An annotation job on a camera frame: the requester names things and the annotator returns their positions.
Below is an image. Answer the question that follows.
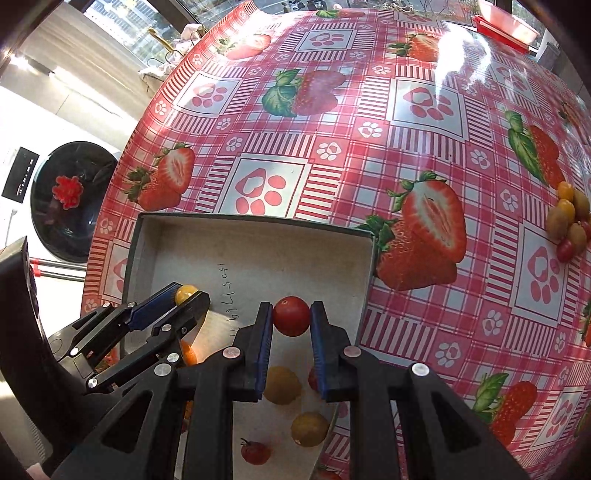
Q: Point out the red plastic bin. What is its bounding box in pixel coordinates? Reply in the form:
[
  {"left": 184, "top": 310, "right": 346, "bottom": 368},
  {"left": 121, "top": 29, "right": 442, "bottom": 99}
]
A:
[{"left": 474, "top": 0, "right": 539, "bottom": 54}]

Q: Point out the red cherry tomato in box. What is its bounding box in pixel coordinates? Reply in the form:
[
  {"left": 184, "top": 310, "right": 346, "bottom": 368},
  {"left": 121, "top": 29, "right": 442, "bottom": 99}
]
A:
[{"left": 240, "top": 438, "right": 273, "bottom": 466}]

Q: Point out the black round washer door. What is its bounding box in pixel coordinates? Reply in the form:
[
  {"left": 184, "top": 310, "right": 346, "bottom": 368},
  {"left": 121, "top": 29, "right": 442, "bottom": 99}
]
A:
[{"left": 30, "top": 141, "right": 117, "bottom": 264}]

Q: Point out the yellow cherry tomato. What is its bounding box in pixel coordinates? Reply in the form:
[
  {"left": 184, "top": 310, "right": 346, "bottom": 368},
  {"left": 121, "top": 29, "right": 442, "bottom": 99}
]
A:
[{"left": 174, "top": 284, "right": 198, "bottom": 306}]

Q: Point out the red tomato in fruit pile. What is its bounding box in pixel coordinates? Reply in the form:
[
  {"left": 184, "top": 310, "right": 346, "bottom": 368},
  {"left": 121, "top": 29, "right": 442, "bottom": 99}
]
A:
[{"left": 556, "top": 238, "right": 576, "bottom": 263}]

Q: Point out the red cherry tomato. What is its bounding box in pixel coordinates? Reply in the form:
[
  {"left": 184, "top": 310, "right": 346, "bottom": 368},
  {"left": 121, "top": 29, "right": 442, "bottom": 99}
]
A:
[
  {"left": 273, "top": 296, "right": 311, "bottom": 337},
  {"left": 240, "top": 438, "right": 273, "bottom": 466}
]

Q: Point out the grey cardboard box tray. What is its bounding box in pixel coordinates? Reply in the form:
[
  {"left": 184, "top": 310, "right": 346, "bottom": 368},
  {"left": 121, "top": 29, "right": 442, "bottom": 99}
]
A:
[{"left": 123, "top": 213, "right": 374, "bottom": 479}]

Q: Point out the red strawberry checkered tablecloth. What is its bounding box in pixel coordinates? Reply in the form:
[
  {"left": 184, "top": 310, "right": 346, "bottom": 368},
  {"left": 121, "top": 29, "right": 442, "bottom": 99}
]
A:
[{"left": 82, "top": 1, "right": 590, "bottom": 479}]

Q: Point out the orange tangerine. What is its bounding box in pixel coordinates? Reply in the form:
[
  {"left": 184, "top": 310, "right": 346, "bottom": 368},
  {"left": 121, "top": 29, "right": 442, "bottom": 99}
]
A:
[
  {"left": 181, "top": 401, "right": 193, "bottom": 433},
  {"left": 180, "top": 340, "right": 198, "bottom": 366}
]

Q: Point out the brown kiwi fruit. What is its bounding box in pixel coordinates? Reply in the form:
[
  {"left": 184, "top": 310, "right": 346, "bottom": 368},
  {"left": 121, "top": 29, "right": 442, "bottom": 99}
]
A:
[{"left": 263, "top": 366, "right": 301, "bottom": 405}]

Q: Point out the kiwi in fruit pile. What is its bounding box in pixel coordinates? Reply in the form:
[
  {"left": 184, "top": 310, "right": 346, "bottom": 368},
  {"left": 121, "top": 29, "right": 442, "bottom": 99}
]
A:
[{"left": 545, "top": 207, "right": 570, "bottom": 241}]

